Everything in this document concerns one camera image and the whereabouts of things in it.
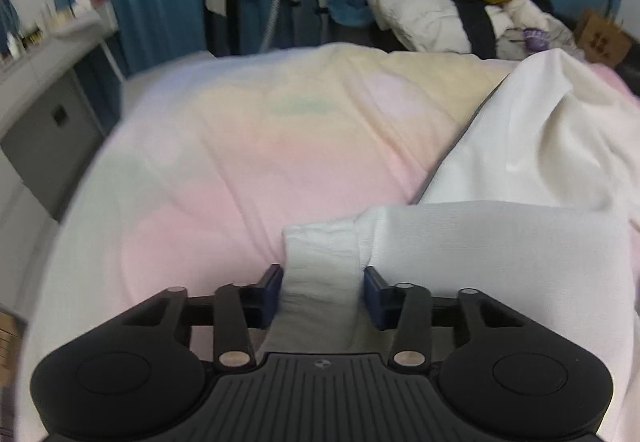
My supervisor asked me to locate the brown paper bag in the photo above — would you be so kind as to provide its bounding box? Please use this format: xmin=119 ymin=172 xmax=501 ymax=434
xmin=572 ymin=8 xmax=634 ymax=68

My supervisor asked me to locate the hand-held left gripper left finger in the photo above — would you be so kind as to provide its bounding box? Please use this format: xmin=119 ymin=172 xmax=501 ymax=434
xmin=121 ymin=264 xmax=285 ymax=369

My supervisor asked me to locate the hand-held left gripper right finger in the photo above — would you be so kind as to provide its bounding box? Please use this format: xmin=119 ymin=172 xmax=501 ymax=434
xmin=363 ymin=266 xmax=522 ymax=369

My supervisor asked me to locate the black garment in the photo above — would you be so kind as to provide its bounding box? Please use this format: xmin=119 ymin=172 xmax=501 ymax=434
xmin=394 ymin=0 xmax=499 ymax=59

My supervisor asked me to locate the white cloth bundle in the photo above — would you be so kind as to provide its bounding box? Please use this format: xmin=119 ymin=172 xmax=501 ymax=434
xmin=52 ymin=0 xmax=119 ymax=41

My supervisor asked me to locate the pastel tie-dye blanket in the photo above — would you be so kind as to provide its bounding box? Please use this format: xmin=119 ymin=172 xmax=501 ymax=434
xmin=17 ymin=42 xmax=640 ymax=442

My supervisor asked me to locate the cardboard box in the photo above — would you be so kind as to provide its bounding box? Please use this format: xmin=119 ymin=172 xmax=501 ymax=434
xmin=0 ymin=304 xmax=29 ymax=375

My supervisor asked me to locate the white sweatshirt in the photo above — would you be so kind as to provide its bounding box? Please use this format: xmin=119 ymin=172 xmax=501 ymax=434
xmin=260 ymin=48 xmax=640 ymax=442

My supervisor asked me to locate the grey cabinet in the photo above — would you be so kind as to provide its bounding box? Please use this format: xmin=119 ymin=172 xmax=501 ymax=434
xmin=0 ymin=4 xmax=127 ymax=223

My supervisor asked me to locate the white puffer jacket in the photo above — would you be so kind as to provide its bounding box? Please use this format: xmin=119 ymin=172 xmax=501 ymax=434
xmin=366 ymin=0 xmax=474 ymax=55

